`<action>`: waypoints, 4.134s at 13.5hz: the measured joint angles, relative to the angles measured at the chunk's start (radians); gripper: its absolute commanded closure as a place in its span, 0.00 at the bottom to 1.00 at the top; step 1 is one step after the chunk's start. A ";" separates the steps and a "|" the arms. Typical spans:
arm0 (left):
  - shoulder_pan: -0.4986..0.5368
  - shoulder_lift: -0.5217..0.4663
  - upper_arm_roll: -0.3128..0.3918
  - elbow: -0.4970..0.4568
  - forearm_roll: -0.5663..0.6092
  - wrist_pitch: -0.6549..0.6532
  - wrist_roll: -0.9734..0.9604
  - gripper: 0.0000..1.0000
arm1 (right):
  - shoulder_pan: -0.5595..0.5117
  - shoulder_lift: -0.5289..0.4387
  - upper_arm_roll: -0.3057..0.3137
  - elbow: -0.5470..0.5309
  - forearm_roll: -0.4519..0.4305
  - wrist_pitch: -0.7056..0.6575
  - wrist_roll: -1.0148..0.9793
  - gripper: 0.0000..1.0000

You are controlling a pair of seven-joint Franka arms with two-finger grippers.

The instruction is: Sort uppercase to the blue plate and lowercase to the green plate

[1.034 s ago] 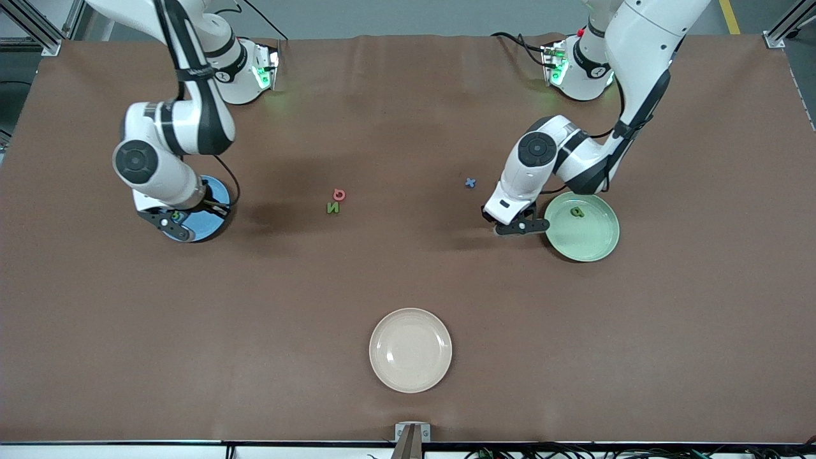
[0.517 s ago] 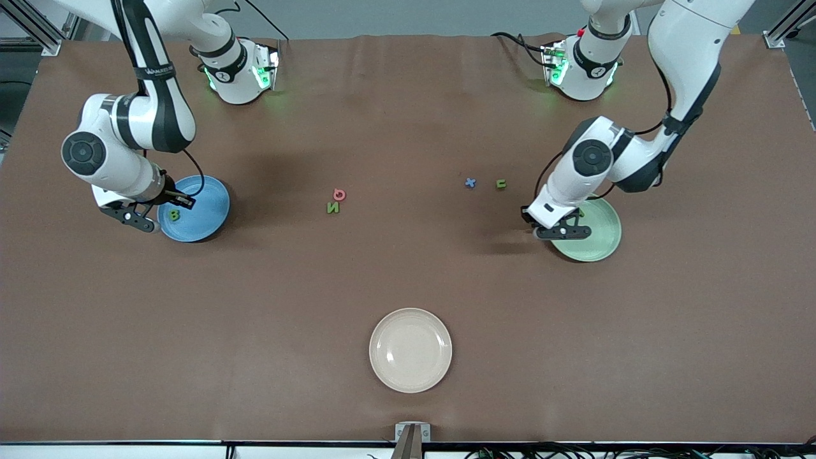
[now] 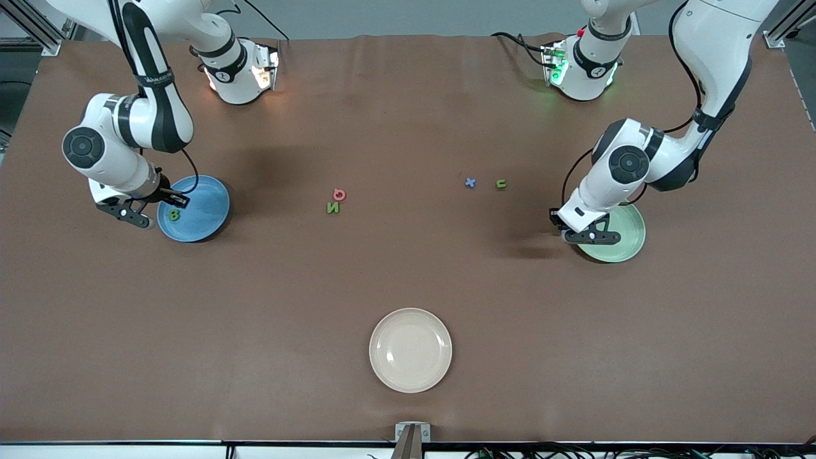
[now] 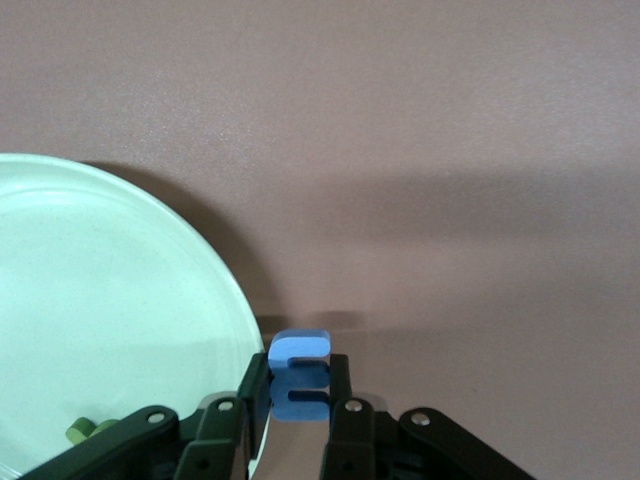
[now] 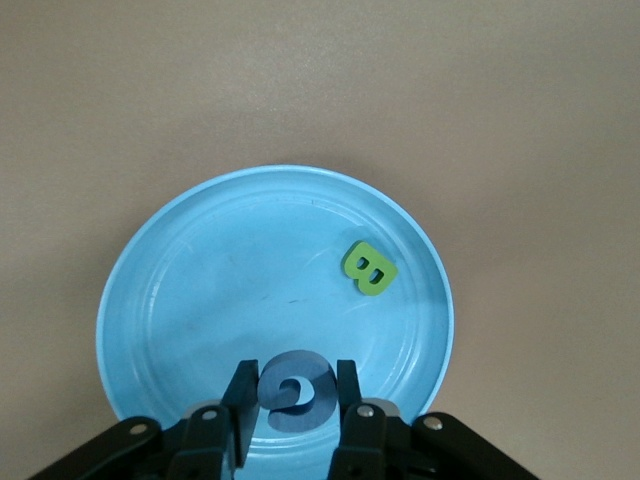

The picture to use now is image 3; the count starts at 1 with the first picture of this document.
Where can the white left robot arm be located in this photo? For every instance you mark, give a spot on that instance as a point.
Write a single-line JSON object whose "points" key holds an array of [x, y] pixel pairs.
{"points": [[714, 57]]}

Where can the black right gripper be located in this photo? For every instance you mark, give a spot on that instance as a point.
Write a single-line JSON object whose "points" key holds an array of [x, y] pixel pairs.
{"points": [[167, 194]]}

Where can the brown table mat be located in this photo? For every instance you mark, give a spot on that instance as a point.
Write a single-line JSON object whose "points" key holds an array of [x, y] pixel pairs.
{"points": [[255, 306]]}

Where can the aluminium frame profile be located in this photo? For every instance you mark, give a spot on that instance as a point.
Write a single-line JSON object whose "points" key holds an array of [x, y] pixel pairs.
{"points": [[35, 27], [776, 41]]}

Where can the silver camera mount bracket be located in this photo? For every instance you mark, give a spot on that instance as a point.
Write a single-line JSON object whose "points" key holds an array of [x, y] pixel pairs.
{"points": [[400, 433]]}

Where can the beige plate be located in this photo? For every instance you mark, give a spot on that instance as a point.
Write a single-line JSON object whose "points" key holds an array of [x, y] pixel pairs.
{"points": [[410, 350]]}

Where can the green foam letter N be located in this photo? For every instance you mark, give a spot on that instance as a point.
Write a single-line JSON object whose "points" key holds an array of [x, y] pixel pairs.
{"points": [[333, 208]]}

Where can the green plate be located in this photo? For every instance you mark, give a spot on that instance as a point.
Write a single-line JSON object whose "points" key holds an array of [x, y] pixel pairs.
{"points": [[628, 245]]}

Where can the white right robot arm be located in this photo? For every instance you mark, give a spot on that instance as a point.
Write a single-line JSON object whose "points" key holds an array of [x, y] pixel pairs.
{"points": [[115, 159]]}

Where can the blue plate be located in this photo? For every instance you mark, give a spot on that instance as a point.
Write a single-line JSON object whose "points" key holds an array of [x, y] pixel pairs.
{"points": [[204, 213]]}

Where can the white table edge rail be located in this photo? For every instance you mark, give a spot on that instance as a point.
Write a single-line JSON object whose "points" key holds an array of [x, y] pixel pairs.
{"points": [[127, 451]]}

